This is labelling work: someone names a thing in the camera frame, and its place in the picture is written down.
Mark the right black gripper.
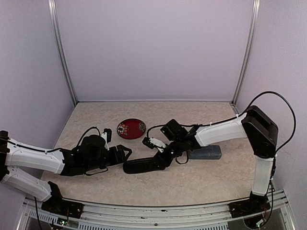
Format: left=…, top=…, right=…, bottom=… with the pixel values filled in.
left=148, top=138, right=184, bottom=170

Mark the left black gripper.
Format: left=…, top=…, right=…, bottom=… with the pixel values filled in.
left=84, top=144, right=131, bottom=172

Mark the black hard glasses case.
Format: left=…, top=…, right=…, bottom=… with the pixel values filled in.
left=123, top=157, right=166, bottom=174

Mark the grey green glasses case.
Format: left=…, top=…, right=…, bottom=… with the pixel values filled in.
left=188, top=145, right=222, bottom=160

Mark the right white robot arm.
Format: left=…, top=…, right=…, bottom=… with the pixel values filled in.
left=149, top=105, right=278, bottom=213

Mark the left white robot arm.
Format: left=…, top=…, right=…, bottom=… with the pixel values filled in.
left=0, top=129, right=132, bottom=213

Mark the red floral round case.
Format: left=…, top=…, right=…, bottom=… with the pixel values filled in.
left=116, top=118, right=146, bottom=140

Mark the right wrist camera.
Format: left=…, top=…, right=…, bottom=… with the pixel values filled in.
left=142, top=137, right=166, bottom=152

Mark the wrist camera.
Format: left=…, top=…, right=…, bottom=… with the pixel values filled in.
left=142, top=137, right=166, bottom=152
left=100, top=128, right=112, bottom=150

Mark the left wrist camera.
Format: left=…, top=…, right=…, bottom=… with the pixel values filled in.
left=100, top=128, right=112, bottom=150

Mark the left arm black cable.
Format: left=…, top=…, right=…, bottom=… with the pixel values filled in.
left=0, top=126, right=108, bottom=175

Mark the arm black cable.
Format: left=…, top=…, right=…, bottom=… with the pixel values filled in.
left=146, top=90, right=297, bottom=165
left=0, top=126, right=108, bottom=175

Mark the front aluminium rail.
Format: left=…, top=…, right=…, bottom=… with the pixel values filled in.
left=15, top=190, right=297, bottom=230

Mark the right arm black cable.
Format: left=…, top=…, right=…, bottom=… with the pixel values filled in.
left=146, top=90, right=297, bottom=165

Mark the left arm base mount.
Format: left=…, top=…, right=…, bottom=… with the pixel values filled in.
left=41, top=181, right=84, bottom=219

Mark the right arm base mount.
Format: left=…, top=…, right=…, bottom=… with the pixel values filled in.
left=228, top=192, right=271, bottom=218

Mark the left aluminium frame post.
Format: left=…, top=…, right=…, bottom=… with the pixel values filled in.
left=47, top=0, right=79, bottom=107

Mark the aluminium frame post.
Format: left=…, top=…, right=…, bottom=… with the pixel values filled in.
left=47, top=0, right=79, bottom=107
left=231, top=0, right=260, bottom=109

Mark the right aluminium frame post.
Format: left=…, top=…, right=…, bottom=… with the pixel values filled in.
left=231, top=0, right=260, bottom=109

